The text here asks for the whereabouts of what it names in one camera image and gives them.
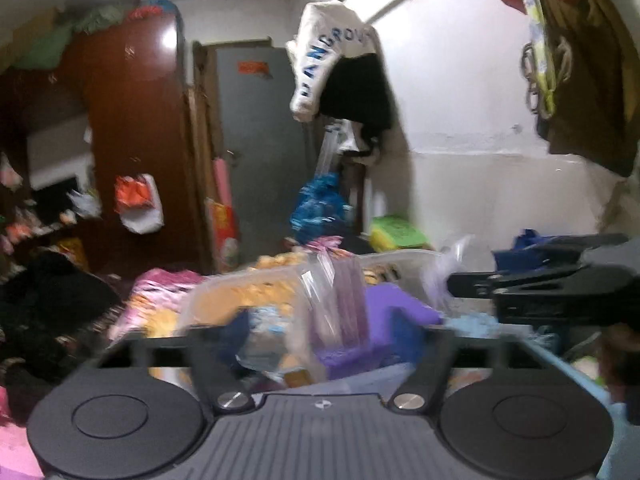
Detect clear plastic storage bin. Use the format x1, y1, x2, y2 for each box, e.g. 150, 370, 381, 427
177, 250, 451, 391

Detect pink roll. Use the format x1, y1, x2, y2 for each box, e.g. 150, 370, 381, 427
212, 157, 233, 206

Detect purple tissue pack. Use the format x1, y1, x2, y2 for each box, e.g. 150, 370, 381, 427
320, 282, 443, 381

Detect yellow floral blanket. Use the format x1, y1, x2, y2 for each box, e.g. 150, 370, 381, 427
255, 252, 312, 272

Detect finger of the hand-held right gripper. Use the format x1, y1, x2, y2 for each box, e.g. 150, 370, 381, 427
492, 246, 583, 273
446, 270, 506, 298

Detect green lidded box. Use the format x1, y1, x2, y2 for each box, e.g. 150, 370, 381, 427
370, 215, 431, 253

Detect blue shopping bag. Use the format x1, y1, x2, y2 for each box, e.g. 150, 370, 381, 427
514, 229, 549, 252

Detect wooden planks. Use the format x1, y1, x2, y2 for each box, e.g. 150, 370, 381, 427
192, 42, 219, 271

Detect white printed hoodie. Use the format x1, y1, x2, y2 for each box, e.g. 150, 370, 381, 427
286, 1, 381, 122

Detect brown wooden wardrobe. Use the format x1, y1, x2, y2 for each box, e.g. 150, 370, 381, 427
0, 10, 211, 276

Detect blue and red bundle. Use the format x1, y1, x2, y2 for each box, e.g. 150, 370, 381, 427
127, 0, 178, 18

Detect grey door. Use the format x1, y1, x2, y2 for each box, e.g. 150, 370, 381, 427
212, 42, 311, 271

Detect clear plastic packet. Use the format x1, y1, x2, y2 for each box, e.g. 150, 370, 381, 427
235, 252, 373, 386

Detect hanging bags on wall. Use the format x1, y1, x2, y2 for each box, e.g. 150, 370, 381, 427
537, 0, 640, 178

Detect black clothing pile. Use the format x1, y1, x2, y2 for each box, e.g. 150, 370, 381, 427
0, 250, 123, 411

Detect green cloth bundle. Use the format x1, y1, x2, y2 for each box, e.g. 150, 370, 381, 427
15, 5, 126, 68

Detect clear plastic bag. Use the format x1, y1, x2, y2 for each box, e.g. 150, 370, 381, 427
425, 235, 481, 307

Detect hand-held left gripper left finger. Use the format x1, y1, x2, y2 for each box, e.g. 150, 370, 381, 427
97, 310, 253, 413

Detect black hanging garment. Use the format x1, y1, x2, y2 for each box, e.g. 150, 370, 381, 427
320, 52, 396, 131

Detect yellow green hanging bag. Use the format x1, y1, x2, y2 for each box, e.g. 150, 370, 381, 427
510, 0, 557, 117

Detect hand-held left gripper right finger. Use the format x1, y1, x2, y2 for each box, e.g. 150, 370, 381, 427
387, 307, 546, 411

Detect blue plastic bag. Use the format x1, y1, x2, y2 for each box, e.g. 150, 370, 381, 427
290, 172, 356, 246

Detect red plastic bag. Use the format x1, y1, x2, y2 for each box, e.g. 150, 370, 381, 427
114, 174, 165, 235

